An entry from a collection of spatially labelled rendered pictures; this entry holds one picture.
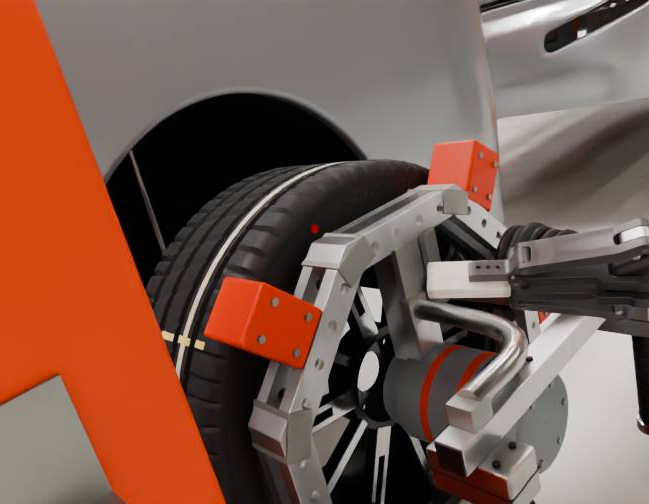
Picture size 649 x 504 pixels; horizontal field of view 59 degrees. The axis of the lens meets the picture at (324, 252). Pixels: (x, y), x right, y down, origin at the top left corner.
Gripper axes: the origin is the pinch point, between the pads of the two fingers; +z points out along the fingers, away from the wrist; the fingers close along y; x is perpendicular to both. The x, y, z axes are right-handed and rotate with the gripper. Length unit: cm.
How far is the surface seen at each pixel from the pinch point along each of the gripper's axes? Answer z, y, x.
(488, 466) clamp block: -1.0, -9.9, 13.5
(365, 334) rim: 16.4, -29.7, -8.6
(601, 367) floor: -38, -179, -66
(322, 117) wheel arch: 31, -33, -59
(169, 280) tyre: 40.0, -13.2, -8.8
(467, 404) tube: 0.5, -6.6, 9.0
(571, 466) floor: -21, -150, -21
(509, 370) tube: -3.2, -9.1, 4.8
